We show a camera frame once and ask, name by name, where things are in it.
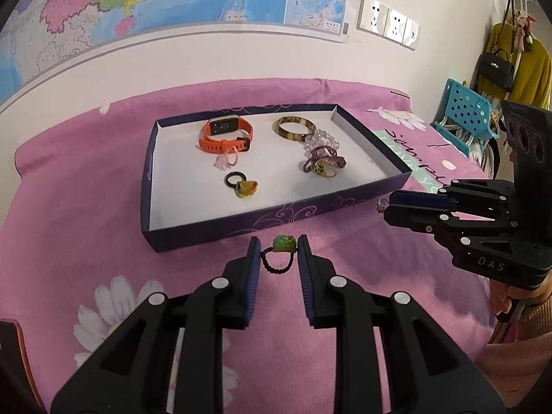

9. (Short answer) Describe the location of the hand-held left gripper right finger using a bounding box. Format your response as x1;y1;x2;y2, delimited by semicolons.
297;235;505;414

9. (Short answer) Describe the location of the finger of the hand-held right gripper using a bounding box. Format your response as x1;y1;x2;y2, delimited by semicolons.
383;205;519;247
388;179;518;214

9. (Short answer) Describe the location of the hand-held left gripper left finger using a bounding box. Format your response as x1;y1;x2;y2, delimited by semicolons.
51;236;263;414

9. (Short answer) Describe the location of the green rose hair tie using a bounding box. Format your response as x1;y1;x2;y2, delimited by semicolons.
260;234;299;274

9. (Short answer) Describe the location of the dark red beaded bracelet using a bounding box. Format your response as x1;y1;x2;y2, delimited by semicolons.
302;146;346;177

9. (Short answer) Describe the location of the black hair tie amber charm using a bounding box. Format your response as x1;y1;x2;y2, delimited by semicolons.
224;171;260;199

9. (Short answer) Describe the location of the navy cardboard box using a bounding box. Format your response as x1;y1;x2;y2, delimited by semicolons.
140;102;412;253

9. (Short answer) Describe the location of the clear bead bracelet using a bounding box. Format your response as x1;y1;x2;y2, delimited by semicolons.
302;128;341;156

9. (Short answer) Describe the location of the pale pink hair tie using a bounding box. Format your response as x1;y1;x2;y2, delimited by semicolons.
214;146;240;171

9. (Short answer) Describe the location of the person's right forearm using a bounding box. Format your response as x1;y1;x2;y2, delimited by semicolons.
474;297;552;410

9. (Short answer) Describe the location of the person's right hand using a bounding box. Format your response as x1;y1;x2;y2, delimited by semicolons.
487;274;552;323

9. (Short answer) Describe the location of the blue plastic chair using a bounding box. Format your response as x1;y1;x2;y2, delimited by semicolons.
431;78;505;156

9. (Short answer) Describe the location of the yellow hanging garment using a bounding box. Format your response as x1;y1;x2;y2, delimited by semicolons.
485;21;552;110

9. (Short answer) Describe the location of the tortoiseshell bangle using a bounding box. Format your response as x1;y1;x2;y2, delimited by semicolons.
273;116;316;143

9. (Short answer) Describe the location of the black handbag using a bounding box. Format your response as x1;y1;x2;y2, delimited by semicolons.
476;37;518;93

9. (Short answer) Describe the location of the orange smart watch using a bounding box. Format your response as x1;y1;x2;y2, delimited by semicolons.
198;116;255;154

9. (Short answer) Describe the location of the pink printed bed sheet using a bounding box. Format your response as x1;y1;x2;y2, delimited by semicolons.
0;78;496;414

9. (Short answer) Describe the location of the small plush toy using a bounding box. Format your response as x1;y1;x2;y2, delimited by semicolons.
513;9;536;52

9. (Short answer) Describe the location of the phone in orange case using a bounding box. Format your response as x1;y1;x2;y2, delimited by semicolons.
0;319;44;410

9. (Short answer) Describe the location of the white wall socket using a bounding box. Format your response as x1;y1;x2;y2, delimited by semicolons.
403;17;420;49
386;6;409;44
358;0;390;35

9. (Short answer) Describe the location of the colourful wall map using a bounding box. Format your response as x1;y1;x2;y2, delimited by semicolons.
0;0;352;104

